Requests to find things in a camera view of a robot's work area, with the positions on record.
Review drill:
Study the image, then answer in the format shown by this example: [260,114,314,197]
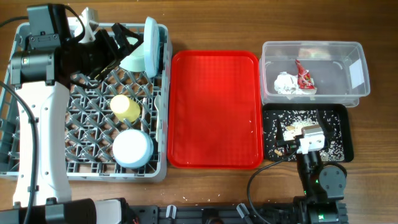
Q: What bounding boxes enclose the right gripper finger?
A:
[316,110,335,137]
[275,118,284,140]

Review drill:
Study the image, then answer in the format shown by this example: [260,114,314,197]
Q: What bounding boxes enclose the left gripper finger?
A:
[111,23,144,47]
[119,42,138,61]

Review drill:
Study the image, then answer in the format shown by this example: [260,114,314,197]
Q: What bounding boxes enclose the green bowl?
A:
[119,44,145,72]

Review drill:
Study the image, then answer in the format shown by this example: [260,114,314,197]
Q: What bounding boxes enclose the rice and food scraps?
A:
[263,110,345,162]

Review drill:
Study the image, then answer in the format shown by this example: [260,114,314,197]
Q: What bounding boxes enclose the light blue plate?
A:
[144,17,160,78]

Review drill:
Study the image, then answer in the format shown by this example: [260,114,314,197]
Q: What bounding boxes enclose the white tissue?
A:
[274,72,317,95]

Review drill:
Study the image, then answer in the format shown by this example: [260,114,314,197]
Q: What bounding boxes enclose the red snack wrapper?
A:
[295,59,315,90]

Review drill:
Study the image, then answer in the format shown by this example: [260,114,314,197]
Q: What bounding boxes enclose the white plastic fork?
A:
[141,97,148,132]

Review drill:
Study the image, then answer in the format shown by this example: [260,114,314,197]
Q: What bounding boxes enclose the yellow plastic cup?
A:
[110,95,141,123]

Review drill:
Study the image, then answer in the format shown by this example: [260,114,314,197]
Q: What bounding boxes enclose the white plastic spoon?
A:
[154,95,161,142]

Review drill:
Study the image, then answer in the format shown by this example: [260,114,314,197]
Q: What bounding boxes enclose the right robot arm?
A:
[272,110,348,223]

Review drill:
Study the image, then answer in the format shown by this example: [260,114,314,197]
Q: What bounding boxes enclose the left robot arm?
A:
[1,23,143,223]

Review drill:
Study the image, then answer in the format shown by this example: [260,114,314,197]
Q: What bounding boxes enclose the grey dishwasher rack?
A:
[0,22,174,184]

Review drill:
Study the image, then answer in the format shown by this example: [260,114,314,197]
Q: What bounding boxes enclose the black plastic tray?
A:
[262,103,354,162]

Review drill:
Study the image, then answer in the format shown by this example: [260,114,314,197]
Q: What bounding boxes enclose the clear plastic bin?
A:
[259,41,371,107]

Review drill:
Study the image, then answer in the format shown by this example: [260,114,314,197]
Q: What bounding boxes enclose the red plastic tray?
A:
[167,50,264,169]

